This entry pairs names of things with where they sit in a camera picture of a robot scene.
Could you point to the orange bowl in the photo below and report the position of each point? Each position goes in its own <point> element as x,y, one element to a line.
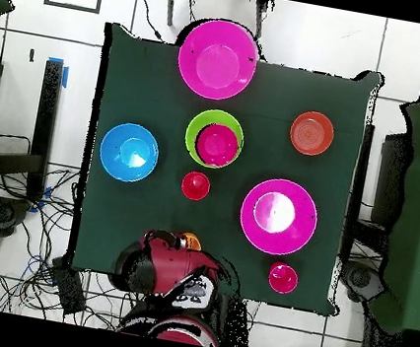
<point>312,133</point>

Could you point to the blue tape piece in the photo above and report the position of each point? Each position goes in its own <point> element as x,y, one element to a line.
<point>65,76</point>

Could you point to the orange cup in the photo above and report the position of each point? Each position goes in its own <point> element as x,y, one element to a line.
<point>193,242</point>

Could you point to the black power brick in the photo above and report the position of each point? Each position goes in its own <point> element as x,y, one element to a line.
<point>67,288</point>

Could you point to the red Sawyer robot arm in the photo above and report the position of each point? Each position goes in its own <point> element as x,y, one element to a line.
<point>166,262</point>

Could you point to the crimson cup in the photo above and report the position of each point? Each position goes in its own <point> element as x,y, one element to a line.
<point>283,277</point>

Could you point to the black stand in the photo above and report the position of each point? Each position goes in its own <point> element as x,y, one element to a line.
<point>362,168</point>
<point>46,112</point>

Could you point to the red cup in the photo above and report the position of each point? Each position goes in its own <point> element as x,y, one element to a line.
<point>195,185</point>

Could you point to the dark green table cloth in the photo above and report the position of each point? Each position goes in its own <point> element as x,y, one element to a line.
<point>288,91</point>

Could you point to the large pink bowl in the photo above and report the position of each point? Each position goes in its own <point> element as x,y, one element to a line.
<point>278,217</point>
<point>218,59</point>

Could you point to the small crimson bowl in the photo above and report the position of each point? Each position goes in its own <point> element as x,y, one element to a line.
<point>217,146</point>

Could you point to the green bowl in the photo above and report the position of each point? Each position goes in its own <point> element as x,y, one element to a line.
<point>203,120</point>

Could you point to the blue bowl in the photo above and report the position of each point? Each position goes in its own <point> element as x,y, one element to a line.
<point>129,152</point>

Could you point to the black tripod leg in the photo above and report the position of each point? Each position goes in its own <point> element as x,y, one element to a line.
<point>259,18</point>
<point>169,6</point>

